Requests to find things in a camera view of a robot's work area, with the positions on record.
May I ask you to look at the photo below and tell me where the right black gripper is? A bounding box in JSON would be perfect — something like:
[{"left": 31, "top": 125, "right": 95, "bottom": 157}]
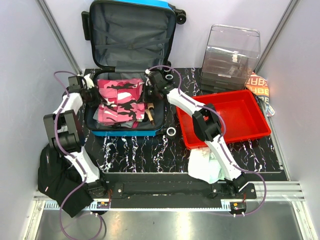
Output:
[{"left": 137, "top": 83, "right": 158, "bottom": 105}]

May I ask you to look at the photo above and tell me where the pink camouflage garment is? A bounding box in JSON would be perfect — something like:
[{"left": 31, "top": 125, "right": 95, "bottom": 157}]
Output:
[{"left": 93, "top": 78, "right": 145, "bottom": 126}]

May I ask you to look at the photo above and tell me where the blue hard-shell suitcase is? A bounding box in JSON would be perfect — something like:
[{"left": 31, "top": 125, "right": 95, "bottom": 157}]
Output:
[{"left": 81, "top": 0, "right": 187, "bottom": 137}]

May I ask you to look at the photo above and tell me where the red plastic tray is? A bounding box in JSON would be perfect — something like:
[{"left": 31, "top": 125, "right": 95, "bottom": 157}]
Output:
[{"left": 175, "top": 89, "right": 272, "bottom": 151}]

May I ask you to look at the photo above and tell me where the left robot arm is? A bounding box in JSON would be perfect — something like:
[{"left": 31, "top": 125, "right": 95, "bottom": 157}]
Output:
[{"left": 43, "top": 73, "right": 108, "bottom": 198}]

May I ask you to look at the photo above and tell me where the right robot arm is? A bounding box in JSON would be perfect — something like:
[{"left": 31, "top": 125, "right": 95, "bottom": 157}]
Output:
[{"left": 145, "top": 69, "right": 248, "bottom": 199}]

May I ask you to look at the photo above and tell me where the black marble pattern mat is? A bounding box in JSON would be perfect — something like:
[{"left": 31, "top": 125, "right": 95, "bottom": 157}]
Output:
[{"left": 72, "top": 66, "right": 288, "bottom": 181}]

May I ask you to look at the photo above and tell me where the clear plastic drawer organizer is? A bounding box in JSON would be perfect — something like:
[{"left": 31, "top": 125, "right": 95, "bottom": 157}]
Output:
[{"left": 199, "top": 24, "right": 261, "bottom": 93}]

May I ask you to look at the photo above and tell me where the black cloth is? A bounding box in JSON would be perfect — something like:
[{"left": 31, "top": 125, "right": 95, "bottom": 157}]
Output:
[{"left": 37, "top": 145, "right": 93, "bottom": 218}]

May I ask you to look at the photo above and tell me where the white mint cloth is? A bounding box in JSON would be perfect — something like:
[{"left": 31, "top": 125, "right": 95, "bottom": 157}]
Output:
[{"left": 187, "top": 147, "right": 225, "bottom": 184}]

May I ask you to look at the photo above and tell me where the orange white printed bag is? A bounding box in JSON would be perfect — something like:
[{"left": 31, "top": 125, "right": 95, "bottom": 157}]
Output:
[{"left": 245, "top": 72, "right": 276, "bottom": 117}]

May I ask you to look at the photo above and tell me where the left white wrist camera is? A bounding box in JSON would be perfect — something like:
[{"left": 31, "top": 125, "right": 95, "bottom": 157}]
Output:
[{"left": 83, "top": 74, "right": 95, "bottom": 90}]

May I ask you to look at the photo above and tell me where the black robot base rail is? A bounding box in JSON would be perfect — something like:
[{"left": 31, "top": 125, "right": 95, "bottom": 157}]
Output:
[{"left": 103, "top": 172, "right": 257, "bottom": 211}]

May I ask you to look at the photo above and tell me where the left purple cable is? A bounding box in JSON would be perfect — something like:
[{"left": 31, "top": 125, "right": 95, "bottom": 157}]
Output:
[{"left": 52, "top": 70, "right": 107, "bottom": 240}]

